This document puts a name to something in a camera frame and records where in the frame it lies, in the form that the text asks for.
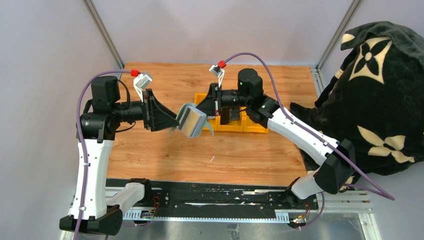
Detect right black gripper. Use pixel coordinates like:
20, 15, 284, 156
191, 82, 251, 117

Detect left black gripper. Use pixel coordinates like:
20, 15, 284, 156
113, 88, 180, 131

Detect green leather card holder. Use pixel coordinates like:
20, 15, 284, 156
168, 102, 215, 138

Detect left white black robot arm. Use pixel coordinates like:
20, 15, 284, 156
59, 72, 178, 236

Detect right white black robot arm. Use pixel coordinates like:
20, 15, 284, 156
197, 65, 355, 209

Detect black cards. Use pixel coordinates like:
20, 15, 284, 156
220, 107, 240, 125

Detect middle yellow plastic bin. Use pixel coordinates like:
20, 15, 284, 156
216, 107, 246, 132

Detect right yellow plastic bin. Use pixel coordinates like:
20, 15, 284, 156
242, 112, 269, 134

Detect black floral blanket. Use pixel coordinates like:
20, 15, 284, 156
289, 21, 424, 176

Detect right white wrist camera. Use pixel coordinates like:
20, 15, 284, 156
209, 64, 225, 87

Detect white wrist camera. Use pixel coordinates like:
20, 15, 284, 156
133, 71, 153, 102
209, 64, 225, 87

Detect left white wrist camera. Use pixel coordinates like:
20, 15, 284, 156
133, 71, 153, 102

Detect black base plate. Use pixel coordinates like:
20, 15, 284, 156
120, 180, 320, 220

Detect aluminium frame rail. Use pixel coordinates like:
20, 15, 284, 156
59, 179, 381, 240

